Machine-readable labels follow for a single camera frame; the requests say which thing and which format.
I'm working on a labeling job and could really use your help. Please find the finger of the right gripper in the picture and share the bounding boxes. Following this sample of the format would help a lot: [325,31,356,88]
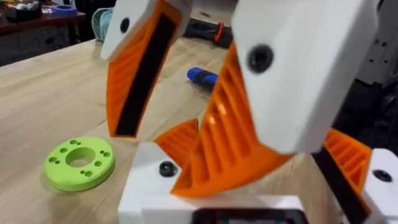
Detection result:
[100,0,194,138]
[170,0,379,199]

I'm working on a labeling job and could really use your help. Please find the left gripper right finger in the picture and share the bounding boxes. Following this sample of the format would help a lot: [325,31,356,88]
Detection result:
[312,127,398,224]

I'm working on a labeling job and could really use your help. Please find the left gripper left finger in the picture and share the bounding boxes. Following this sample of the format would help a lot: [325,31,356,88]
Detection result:
[117,118,200,224]

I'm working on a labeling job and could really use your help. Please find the pale teal bucket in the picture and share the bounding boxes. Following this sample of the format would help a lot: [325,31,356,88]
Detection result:
[91,7,114,43]

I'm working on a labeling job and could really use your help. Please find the green disc with holes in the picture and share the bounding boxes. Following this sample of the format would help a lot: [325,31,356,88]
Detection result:
[43,136,116,192]

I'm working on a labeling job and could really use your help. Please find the blue tape roll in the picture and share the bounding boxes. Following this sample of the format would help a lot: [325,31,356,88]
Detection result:
[50,4,78,17]

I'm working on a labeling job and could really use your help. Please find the brown wooden side table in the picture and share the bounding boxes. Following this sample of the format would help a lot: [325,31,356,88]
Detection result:
[0,11,86,37]

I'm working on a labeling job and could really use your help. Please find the black box with items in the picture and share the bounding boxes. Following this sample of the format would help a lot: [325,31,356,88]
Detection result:
[6,1,43,23]

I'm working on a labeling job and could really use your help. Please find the black tools with red handle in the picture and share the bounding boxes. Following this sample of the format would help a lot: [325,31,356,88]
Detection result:
[183,17,234,49]

